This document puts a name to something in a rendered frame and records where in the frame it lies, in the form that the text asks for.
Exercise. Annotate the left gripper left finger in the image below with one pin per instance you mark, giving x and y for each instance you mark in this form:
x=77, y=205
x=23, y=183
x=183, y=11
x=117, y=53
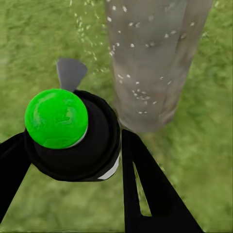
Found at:
x=14, y=163

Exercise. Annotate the tree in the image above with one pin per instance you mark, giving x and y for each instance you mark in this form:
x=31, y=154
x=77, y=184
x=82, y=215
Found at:
x=147, y=63

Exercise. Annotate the pesticide atomizer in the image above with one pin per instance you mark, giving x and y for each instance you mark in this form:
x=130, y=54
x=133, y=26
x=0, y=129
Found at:
x=72, y=135

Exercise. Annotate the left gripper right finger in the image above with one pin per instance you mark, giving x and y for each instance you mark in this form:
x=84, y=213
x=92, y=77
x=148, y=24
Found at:
x=169, y=213

